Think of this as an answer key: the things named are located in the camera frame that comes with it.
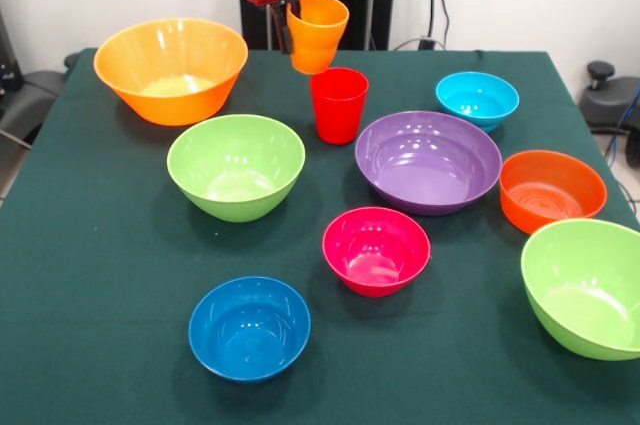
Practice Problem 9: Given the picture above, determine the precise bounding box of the cyan plastic bowl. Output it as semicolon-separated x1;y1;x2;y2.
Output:
434;71;521;134

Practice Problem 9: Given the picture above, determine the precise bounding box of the orange plastic cup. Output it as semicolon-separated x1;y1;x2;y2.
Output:
286;0;351;76

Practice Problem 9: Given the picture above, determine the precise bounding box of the blue plastic bowl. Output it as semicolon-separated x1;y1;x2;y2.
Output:
187;275;312;385

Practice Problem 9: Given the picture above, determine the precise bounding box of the black pedestal foot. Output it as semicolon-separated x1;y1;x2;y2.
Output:
0;52;81;146
579;60;640;169

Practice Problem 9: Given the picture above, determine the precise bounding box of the purple plastic bowl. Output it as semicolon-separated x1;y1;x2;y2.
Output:
354;110;503;217

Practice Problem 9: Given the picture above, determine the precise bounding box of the large orange plastic bowl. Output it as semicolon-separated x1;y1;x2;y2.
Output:
93;17;249;127

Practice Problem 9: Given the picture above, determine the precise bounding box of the pink plastic bowl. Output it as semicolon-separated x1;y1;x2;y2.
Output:
321;206;432;299

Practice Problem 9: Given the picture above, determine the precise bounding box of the dark green tablecloth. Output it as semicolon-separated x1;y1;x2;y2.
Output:
0;48;640;425

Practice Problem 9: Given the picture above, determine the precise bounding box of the green plastic bowl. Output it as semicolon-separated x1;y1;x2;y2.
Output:
166;113;307;224
520;218;640;362

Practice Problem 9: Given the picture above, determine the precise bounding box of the red plastic cup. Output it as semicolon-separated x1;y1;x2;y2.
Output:
309;67;370;146

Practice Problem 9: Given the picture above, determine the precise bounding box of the red-orange plastic bowl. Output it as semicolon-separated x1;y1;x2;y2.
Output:
499;149;609;236

